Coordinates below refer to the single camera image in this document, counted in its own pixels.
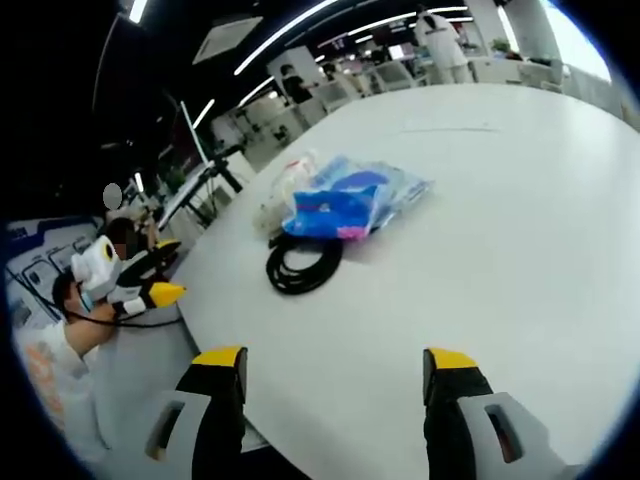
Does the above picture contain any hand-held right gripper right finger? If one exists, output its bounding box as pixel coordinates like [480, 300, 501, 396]
[422, 347, 551, 480]

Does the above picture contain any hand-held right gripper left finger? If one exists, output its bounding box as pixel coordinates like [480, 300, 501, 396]
[144, 344, 249, 480]

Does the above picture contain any black cable item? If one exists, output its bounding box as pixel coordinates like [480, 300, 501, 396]
[265, 233, 345, 297]

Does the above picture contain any clear plastic bag item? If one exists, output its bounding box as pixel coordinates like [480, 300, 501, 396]
[253, 148, 322, 237]

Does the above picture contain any light blue plastic packet item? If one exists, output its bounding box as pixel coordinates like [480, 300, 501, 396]
[312, 154, 435, 230]

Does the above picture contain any person's left hand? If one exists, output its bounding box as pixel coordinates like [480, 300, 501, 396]
[89, 299, 120, 326]

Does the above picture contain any person's head with blue mask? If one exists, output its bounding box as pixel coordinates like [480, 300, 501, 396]
[51, 273, 96, 319]

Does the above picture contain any white blue display board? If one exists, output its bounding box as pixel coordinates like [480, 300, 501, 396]
[5, 213, 104, 329]

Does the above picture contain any black tripod stand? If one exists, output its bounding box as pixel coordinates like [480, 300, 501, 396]
[197, 143, 245, 224]

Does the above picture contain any white table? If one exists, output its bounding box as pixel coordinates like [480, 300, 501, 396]
[169, 82, 640, 480]

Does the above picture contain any ceiling air vent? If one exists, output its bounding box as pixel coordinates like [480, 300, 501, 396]
[191, 15, 265, 66]

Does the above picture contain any long ceiling light strip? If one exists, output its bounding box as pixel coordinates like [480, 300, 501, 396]
[233, 0, 341, 77]

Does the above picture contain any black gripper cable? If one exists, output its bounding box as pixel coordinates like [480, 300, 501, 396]
[64, 305, 182, 330]

